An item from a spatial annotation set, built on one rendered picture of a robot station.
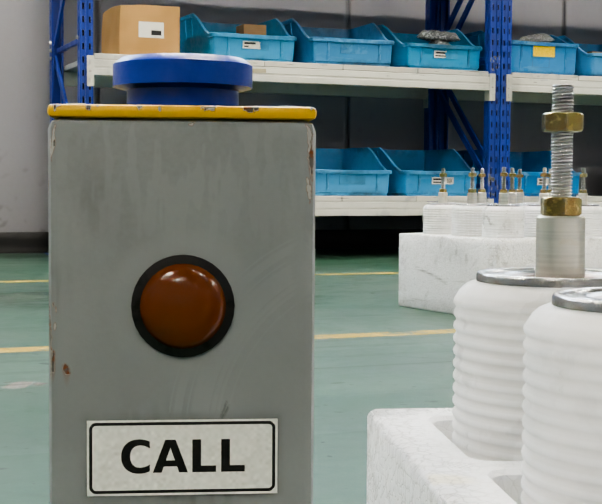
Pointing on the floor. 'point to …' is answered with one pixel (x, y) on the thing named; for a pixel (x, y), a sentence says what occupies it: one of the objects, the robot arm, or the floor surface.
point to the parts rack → (371, 87)
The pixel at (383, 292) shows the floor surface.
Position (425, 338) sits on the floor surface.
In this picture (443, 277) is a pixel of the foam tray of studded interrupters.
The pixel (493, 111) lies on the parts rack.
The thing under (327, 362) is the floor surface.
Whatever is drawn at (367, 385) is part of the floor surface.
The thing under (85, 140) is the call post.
